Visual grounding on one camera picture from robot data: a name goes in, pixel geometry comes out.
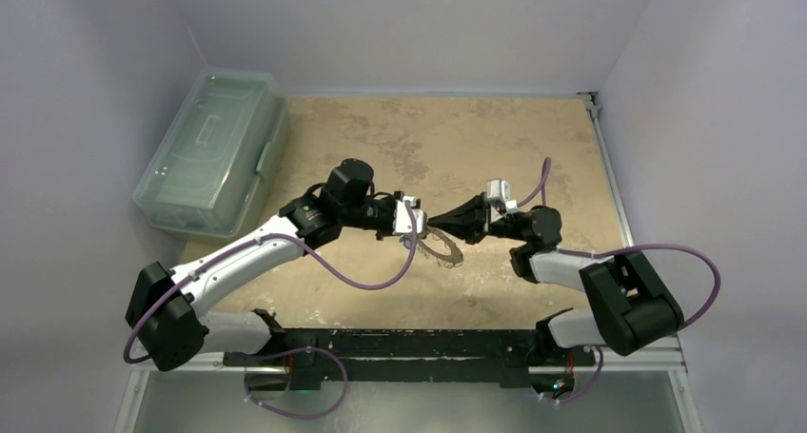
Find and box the aluminium frame rail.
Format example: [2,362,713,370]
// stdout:
[111,92,704,433]

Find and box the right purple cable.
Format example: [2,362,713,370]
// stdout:
[517,157,724,406]

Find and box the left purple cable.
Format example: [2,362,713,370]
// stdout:
[123,203,421,420]

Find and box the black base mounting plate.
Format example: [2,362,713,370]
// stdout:
[224,328,597,393]

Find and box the large keyring with keys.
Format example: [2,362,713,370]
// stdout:
[416,226,464,269]

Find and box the translucent green plastic storage box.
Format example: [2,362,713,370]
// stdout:
[133,68,291,242]

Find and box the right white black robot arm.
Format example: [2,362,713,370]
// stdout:
[428,194,684,364]

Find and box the purple cable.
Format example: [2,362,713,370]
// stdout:
[123,203,421,420]
[517,157,724,406]

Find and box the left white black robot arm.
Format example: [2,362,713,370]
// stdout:
[123,158,425,371]

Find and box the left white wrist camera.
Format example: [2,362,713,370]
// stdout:
[392,195,427,237]

